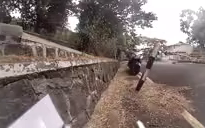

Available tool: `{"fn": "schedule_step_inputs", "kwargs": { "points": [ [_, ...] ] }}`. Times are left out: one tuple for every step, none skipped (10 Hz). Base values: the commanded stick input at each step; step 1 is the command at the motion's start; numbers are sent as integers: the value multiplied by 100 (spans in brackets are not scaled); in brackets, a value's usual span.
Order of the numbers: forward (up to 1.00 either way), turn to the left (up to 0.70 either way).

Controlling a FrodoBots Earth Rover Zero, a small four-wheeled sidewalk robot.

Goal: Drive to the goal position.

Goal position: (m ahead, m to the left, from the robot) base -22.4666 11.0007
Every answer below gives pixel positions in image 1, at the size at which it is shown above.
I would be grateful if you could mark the pale low building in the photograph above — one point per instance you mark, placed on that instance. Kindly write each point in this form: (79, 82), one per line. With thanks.
(181, 49)

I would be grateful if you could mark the grey asphalt road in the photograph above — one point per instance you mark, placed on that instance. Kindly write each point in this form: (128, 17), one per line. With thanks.
(190, 80)

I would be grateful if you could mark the dark motorcycle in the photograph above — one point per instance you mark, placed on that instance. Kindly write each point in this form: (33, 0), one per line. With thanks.
(134, 65)

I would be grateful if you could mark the black and white striped post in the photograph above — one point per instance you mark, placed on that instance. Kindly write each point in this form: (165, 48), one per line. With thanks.
(150, 62)

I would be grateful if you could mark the weathered concrete balustrade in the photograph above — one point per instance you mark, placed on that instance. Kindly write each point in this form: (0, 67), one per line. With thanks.
(40, 45)

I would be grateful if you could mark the group of dark trees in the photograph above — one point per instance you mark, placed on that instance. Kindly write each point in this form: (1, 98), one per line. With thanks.
(100, 26)

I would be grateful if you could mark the robot's own part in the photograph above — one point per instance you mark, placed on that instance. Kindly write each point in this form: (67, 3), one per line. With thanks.
(140, 125)

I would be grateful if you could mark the dry leaf-strewn dirt verge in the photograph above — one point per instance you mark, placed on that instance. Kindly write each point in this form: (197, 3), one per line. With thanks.
(140, 103)

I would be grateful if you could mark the grey stone wall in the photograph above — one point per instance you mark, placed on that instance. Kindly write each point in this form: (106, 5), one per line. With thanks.
(73, 90)

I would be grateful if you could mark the pale concrete kerb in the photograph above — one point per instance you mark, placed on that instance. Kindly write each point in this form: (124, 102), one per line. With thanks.
(193, 120)

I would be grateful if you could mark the tree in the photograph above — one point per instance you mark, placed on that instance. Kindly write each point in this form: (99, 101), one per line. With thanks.
(203, 30)

